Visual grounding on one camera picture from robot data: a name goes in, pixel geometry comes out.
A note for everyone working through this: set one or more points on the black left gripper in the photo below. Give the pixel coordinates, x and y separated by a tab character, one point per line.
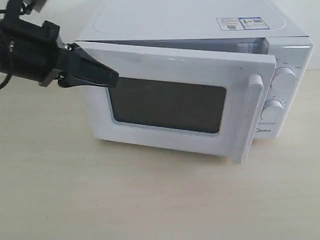
31	51

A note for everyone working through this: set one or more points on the white microwave door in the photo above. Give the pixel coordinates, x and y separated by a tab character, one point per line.
189	100

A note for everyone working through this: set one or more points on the white Midea microwave oven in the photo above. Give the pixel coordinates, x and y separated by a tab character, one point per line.
192	25

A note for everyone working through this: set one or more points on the grey printed label sticker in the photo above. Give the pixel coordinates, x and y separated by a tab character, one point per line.
242	24

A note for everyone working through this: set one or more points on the lower white timer knob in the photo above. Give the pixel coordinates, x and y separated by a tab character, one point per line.
272	109

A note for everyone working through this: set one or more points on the upper white control knob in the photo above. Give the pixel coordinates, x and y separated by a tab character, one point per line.
283	77

